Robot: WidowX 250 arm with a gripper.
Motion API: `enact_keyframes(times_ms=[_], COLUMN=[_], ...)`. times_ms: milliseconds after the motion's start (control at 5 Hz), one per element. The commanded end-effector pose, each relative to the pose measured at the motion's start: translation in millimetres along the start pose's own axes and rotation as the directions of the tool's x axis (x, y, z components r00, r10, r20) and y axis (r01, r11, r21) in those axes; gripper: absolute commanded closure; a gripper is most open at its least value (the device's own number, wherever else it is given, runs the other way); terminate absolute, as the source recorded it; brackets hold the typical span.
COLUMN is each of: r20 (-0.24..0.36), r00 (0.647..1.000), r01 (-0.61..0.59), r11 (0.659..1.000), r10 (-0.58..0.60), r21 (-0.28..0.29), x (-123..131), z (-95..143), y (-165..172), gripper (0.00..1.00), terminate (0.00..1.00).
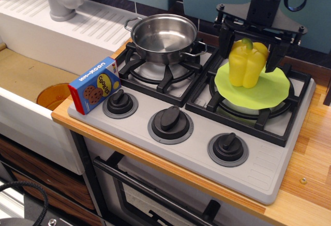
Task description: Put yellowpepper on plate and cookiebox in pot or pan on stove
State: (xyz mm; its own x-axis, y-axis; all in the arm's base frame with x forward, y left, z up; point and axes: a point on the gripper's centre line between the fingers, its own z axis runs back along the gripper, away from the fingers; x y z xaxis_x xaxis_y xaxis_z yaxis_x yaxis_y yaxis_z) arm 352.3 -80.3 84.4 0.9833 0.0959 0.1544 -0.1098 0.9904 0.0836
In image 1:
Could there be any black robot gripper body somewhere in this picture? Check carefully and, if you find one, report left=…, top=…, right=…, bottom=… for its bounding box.
left=214, top=0, right=308, bottom=44

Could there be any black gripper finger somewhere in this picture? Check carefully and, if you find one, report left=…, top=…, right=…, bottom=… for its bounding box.
left=219, top=23, right=237, bottom=58
left=265, top=38, right=291, bottom=72

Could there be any yellow toy bell pepper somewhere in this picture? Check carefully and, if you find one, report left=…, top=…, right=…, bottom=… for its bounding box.
left=229, top=38, right=269, bottom=88

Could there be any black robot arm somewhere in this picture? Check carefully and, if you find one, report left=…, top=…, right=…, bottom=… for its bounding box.
left=214, top=0, right=308, bottom=72

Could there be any light green plate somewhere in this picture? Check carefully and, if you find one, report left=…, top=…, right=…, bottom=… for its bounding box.
left=214, top=63, right=290, bottom=110

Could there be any stainless steel pot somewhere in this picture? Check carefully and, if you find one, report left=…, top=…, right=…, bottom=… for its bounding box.
left=124, top=14, right=207, bottom=65

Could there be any middle black stove knob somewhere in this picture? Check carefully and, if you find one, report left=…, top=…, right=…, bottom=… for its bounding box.
left=147, top=106, right=194, bottom=145

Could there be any black stove knob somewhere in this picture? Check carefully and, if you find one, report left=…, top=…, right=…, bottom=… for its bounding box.
left=102, top=89, right=139, bottom=119
left=207, top=132, right=249, bottom=168
left=147, top=106, right=194, bottom=145

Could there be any right black stove knob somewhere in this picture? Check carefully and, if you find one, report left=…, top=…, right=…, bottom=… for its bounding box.
left=207, top=132, right=249, bottom=168

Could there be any grey toy stove top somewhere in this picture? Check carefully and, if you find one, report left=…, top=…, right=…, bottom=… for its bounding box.
left=68, top=85, right=300, bottom=204

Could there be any left black stove knob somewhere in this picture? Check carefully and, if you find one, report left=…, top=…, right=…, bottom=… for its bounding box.
left=102, top=89, right=139, bottom=119

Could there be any left black burner grate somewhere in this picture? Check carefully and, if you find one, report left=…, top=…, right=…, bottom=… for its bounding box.
left=116, top=41, right=218, bottom=107

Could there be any black burner grate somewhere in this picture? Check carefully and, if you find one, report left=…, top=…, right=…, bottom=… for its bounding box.
left=185, top=53, right=315, bottom=147
left=116, top=41, right=218, bottom=107

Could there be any right black burner grate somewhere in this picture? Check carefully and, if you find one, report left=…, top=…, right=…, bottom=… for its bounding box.
left=185, top=53, right=315, bottom=147

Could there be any blue cookie box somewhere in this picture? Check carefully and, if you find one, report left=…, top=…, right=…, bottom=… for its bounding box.
left=68, top=57, right=121, bottom=115

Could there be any orange plastic bowl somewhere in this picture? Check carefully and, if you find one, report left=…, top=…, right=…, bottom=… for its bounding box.
left=36, top=83, right=70, bottom=111

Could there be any oven door window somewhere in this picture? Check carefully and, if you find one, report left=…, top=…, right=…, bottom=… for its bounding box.
left=113, top=178, right=200, bottom=225

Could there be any white toy sink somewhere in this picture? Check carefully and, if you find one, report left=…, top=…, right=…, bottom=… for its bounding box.
left=1, top=0, right=133, bottom=175

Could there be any brown wooden drawer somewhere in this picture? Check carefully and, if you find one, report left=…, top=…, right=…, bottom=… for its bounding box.
left=1, top=135, right=103, bottom=226

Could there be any black oven door handle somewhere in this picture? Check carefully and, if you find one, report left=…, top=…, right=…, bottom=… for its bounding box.
left=93, top=152, right=220, bottom=225

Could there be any black braided cable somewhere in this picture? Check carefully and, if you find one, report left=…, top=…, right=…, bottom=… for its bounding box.
left=0, top=180, right=49, bottom=226

